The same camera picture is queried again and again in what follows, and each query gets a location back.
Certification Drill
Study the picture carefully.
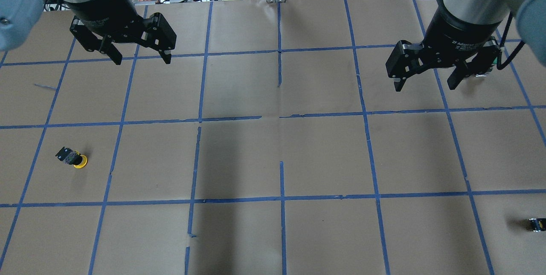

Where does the black button at edge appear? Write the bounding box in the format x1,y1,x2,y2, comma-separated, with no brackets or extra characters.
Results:
528,217,546,232

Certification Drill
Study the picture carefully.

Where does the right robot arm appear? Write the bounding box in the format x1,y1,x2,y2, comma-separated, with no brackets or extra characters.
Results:
386,0,546,92

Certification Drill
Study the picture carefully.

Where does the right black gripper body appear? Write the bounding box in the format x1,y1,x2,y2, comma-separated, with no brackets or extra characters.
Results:
421,11,499,69

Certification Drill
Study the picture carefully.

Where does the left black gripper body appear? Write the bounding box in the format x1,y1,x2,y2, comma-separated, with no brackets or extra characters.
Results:
70,0,143,43

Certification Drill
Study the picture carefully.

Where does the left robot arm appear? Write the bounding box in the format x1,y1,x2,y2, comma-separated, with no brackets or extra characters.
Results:
0,0,176,65

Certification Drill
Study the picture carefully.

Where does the brown paper table cover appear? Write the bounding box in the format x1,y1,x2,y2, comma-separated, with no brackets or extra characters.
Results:
1,0,545,275

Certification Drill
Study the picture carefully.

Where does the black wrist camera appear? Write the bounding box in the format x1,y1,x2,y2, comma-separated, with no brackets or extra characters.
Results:
468,38,500,77

